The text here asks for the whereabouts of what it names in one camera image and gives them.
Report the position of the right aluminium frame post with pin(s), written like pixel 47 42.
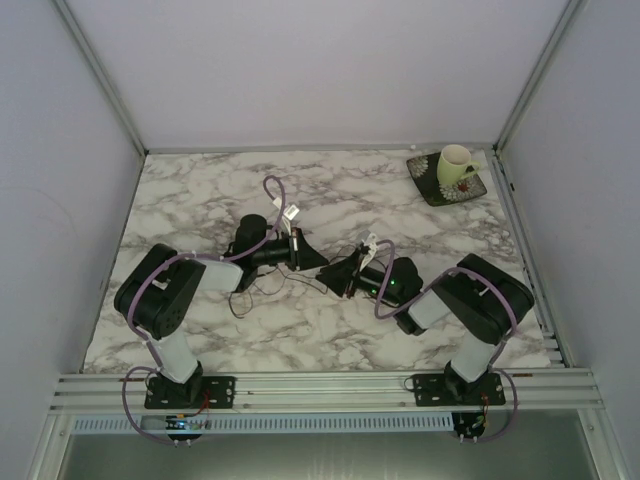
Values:
pixel 568 17

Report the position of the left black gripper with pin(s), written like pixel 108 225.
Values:
pixel 302 255

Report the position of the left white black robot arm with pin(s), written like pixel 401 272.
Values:
pixel 158 293

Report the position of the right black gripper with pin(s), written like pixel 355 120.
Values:
pixel 343 275

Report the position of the right black circuit board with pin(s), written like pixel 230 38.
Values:
pixel 469 427

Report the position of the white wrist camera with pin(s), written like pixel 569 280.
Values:
pixel 368 248
pixel 289 212

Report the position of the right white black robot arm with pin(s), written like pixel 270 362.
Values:
pixel 486 300

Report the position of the left green circuit board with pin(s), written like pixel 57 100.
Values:
pixel 189 424

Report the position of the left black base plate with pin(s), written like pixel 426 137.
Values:
pixel 165 394

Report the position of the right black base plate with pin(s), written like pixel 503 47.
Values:
pixel 432 390

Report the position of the left aluminium frame post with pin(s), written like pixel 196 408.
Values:
pixel 100 73

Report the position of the aluminium front rail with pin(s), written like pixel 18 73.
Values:
pixel 328 392

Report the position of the aluminium frame post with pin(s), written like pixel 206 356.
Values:
pixel 568 17
pixel 100 73

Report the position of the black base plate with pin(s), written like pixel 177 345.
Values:
pixel 432 390
pixel 165 394

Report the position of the blue slotted cable duct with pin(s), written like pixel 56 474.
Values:
pixel 273 423

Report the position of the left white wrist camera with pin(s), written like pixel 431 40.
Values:
pixel 289 212

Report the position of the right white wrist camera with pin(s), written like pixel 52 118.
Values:
pixel 368 248

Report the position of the light green mug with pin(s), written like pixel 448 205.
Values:
pixel 455 164

